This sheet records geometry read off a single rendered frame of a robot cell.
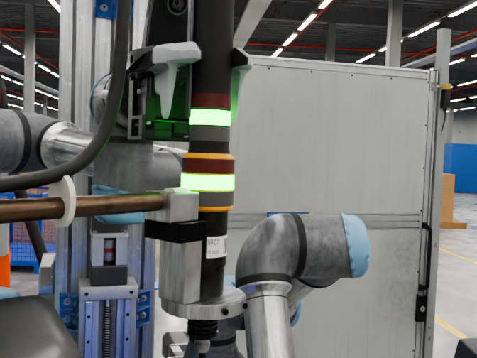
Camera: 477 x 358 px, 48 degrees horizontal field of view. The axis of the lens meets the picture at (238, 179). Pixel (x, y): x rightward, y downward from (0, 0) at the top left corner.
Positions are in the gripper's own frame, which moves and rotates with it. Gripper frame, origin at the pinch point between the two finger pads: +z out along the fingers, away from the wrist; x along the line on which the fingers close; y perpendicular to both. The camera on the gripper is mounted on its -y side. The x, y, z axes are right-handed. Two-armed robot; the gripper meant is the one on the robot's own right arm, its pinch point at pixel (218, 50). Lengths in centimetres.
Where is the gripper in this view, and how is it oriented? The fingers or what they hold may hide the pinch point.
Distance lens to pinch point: 43.2
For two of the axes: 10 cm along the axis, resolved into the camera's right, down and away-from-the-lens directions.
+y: -0.4, 10.0, 0.6
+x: -9.0, -0.1, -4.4
